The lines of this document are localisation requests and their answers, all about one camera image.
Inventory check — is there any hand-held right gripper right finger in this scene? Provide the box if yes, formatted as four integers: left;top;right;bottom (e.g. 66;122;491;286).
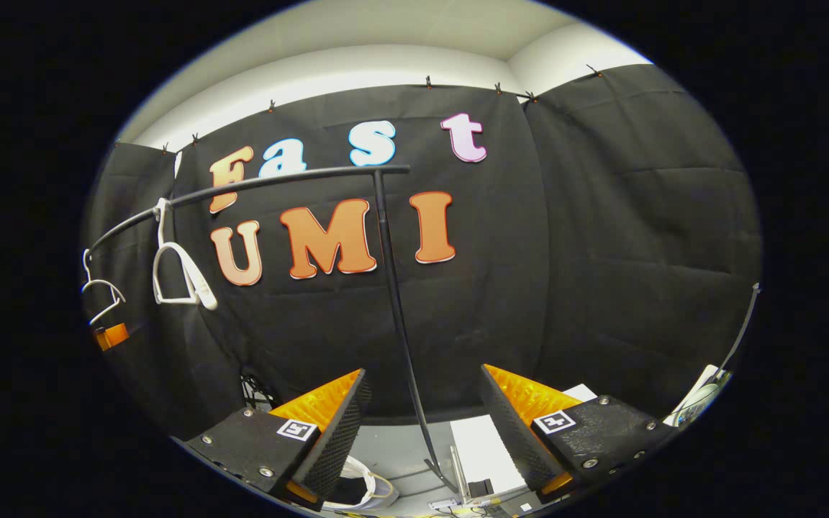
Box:
481;363;678;504

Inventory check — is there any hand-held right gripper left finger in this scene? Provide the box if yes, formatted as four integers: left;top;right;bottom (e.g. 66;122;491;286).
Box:
184;368;373;508

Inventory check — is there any white plastic clothes hanger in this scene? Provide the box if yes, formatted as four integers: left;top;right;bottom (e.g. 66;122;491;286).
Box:
81;250;126;326
153;198;218;311

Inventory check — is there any black metal clothes rack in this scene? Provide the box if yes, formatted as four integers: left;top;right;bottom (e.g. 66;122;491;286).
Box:
86;164;462;496

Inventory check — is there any white flat board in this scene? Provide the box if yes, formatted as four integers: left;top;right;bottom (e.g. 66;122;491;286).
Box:
449;383;597;497

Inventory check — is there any black backdrop cloth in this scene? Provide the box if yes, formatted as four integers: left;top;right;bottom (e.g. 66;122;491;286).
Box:
82;63;762;440

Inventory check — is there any thin black stand pole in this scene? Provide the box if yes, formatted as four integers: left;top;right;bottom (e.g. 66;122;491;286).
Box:
717;283;762;375

